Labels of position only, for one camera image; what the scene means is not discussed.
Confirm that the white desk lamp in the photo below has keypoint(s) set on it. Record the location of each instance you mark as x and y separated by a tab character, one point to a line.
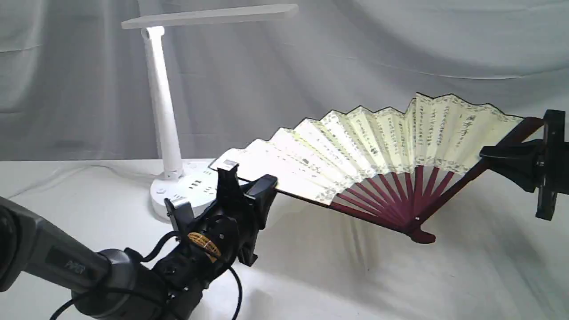
185	182

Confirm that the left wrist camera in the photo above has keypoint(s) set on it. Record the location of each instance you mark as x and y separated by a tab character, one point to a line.
180	214

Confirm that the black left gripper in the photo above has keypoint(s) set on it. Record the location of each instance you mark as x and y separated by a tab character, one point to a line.
228	228

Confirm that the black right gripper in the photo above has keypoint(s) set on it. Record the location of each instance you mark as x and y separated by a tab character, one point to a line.
543	163

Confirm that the grey backdrop cloth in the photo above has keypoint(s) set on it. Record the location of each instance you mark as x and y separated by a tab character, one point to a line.
74	84

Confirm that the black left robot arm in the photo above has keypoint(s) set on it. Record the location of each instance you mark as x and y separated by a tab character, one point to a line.
168	283

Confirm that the paper folding fan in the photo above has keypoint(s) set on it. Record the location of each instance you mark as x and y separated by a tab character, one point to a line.
393	169

